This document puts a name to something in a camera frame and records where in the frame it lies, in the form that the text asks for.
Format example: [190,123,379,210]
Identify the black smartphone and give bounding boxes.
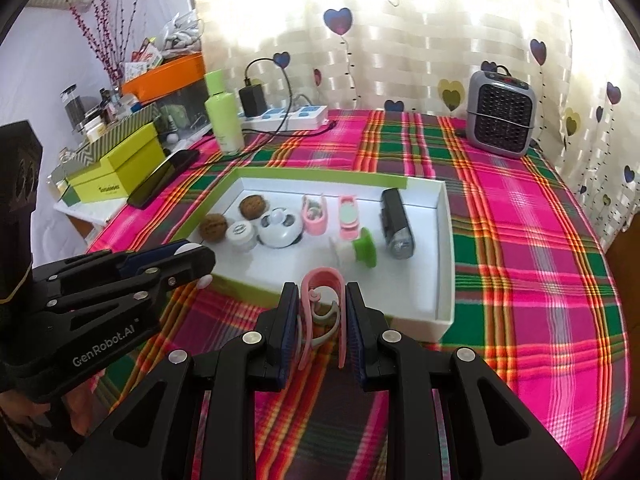
[126,149,200,210]

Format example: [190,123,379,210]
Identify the colourful paper packet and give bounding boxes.
[125,37,163,81]

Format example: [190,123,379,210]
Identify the white grey round panda gadget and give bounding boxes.
[258,208,304,249]

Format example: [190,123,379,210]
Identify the white blue power strip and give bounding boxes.
[239,104,330,131]

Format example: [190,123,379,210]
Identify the white mushroom-shaped gadget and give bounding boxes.
[177,241,213,291]

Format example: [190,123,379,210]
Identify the chevron patterned box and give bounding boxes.
[47,105,161,186]

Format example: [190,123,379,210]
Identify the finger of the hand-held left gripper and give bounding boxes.
[32,241,190,287]
[44,244,217,313]

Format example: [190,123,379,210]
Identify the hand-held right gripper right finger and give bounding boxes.
[345,281,583,480]

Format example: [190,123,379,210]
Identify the yellow-green cardboard box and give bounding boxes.
[65,122,167,206]

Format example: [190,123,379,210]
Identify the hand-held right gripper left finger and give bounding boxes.
[59,281,301,480]

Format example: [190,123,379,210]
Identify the white green spool massager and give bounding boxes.
[328,226,376,273]

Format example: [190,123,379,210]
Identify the dark glass jar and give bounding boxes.
[61,85,87,131]

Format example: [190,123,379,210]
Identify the black charger adapter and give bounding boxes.
[238,85,268,117]

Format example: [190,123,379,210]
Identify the green white cardboard box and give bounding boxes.
[172,167,456,343]

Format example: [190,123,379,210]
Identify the brown walnut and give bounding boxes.
[238,195,271,219]
[199,214,230,243]

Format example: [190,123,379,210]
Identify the black rectangular device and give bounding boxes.
[380,187,417,260]

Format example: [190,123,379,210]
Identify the brown wooden panel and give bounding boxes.
[602,210,640,271]

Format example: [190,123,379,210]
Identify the person's left hand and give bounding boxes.
[60,385,108,436]

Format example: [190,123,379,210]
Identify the pink clip with green oval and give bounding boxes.
[337,194,362,241]

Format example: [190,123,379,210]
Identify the small pink clip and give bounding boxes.
[300,194,329,236]

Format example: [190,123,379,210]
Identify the heart print curtain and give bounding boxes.
[192,0,640,241]

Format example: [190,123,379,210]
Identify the black patterned box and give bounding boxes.
[0,121,43,306]

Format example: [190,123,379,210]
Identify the white plastic bag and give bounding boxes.
[160,10,203,53]

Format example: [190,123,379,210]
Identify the grey small heater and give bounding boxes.
[465,66,537,160]

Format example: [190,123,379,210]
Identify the white side shelf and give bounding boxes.
[52,195,116,226]

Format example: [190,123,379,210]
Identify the pink clip with curled hook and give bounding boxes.
[297,267,348,371]

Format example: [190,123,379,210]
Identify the black charger cable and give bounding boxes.
[192,57,346,168]

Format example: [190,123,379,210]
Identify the purple flower branches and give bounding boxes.
[67,0,153,86]

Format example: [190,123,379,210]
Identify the small white round jar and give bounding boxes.
[225,221,258,256]

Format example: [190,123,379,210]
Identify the light green bottle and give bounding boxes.
[204,71,246,156]

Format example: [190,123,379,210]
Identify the orange lid clear container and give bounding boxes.
[121,52,211,141]

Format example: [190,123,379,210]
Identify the pink green plaid cloth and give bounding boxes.
[85,107,633,480]

